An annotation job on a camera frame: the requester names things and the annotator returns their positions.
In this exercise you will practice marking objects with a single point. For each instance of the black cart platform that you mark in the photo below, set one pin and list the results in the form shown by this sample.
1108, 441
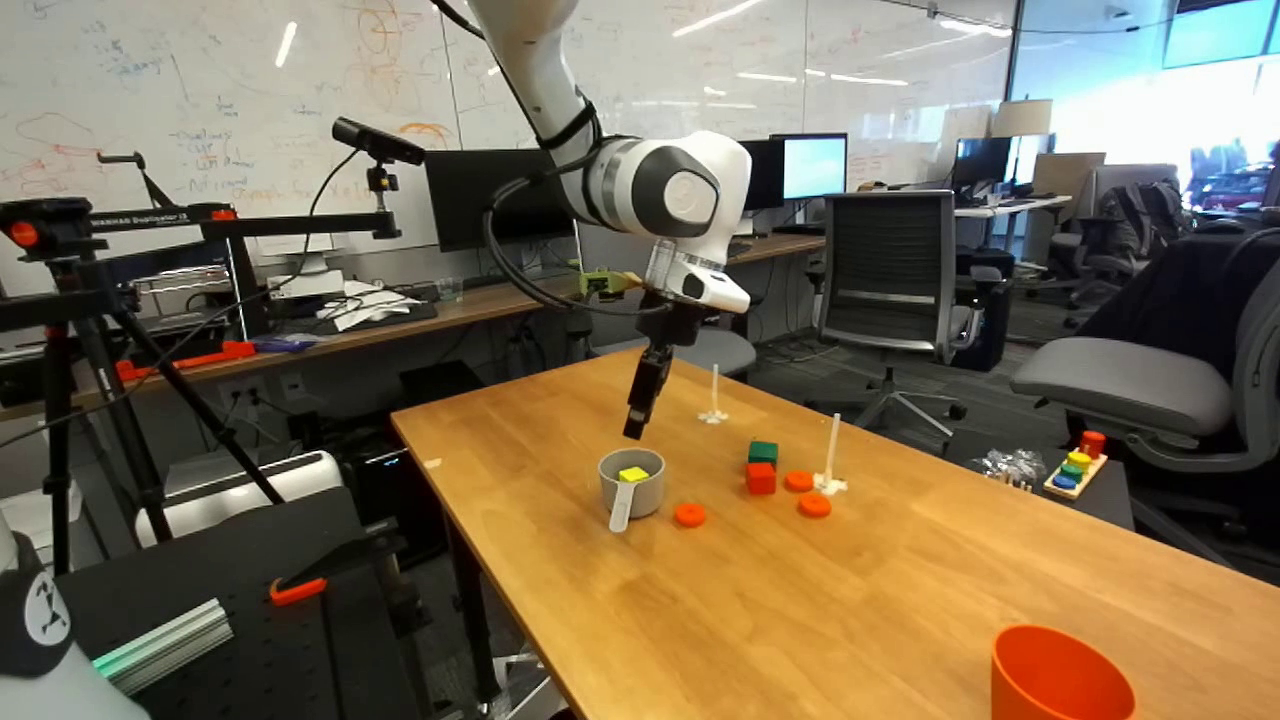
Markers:
306, 665

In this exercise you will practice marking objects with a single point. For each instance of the black computer monitor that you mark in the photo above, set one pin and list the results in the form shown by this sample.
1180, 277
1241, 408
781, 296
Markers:
763, 172

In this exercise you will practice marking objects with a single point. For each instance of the black camera on stand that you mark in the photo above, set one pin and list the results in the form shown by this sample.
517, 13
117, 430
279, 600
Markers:
382, 140

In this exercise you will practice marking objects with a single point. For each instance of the white peg stand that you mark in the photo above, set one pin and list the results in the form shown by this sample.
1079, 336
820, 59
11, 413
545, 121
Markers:
830, 480
715, 417

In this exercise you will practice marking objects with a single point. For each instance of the lit computer monitor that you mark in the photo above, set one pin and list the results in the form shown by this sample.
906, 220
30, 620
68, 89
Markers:
813, 165

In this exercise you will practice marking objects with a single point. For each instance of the orange plastic cup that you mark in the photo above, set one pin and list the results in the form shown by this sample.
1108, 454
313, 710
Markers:
1063, 681

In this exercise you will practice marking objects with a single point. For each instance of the white box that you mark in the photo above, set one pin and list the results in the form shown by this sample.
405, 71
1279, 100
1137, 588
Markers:
181, 290

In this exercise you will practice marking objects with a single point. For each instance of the colourful stacking toy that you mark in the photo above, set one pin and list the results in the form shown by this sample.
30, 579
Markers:
1073, 474

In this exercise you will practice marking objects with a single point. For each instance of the dark distant monitor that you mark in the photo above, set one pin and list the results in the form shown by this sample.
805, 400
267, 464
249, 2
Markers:
983, 160

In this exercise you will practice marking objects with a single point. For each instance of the orange block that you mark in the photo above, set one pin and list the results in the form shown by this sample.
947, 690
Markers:
763, 476

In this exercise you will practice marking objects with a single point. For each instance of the long wooden desk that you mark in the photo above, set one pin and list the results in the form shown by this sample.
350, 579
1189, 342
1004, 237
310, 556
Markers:
442, 318

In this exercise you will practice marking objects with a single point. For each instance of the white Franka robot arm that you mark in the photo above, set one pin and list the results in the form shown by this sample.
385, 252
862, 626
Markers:
664, 194

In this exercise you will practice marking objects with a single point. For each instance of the orange disc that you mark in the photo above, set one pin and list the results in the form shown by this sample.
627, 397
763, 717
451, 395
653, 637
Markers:
813, 506
688, 512
798, 480

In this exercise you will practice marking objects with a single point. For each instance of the black background office chair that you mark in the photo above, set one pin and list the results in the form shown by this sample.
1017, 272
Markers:
1124, 243

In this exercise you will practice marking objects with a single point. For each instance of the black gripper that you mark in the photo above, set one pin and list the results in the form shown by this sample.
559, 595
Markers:
664, 325

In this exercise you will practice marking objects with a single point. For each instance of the yellow block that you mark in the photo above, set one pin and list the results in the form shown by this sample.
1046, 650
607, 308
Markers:
633, 474

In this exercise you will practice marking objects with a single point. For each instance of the clear plastic item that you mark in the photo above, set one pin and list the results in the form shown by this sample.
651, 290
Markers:
1014, 464

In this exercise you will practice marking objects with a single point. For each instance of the black tripod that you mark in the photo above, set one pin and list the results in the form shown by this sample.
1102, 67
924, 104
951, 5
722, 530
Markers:
83, 335

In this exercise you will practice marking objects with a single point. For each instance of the black white rounded object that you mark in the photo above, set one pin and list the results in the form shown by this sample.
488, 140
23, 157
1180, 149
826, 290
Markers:
25, 626

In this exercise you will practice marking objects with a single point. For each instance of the white lamp shade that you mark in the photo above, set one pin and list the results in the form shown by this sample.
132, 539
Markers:
1020, 117

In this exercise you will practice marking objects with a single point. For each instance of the orange flat tool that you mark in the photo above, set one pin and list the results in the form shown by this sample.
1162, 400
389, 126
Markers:
185, 360

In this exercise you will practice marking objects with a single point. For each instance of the wide black monitor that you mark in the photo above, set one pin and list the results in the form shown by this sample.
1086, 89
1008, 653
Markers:
452, 201

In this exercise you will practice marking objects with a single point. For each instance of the aluminium bar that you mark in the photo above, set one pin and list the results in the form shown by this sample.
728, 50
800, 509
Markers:
164, 646

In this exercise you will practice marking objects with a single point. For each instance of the white papers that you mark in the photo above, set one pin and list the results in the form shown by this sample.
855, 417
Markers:
364, 304

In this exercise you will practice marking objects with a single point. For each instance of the grey measuring cup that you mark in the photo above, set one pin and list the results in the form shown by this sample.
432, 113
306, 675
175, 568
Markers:
638, 497

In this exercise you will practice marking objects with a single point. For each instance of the black mesh office chair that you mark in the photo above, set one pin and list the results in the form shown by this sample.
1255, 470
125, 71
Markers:
886, 267

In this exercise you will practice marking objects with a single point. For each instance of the grey office chair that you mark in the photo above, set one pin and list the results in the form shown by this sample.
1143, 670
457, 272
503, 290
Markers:
726, 355
1134, 385

